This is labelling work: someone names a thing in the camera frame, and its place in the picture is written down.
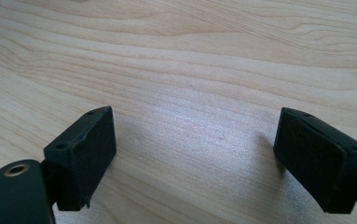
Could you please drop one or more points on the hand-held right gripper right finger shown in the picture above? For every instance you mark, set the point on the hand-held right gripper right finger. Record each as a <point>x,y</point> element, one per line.
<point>316,158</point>

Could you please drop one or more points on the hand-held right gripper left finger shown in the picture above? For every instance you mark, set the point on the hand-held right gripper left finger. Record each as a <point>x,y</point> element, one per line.
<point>86,155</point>

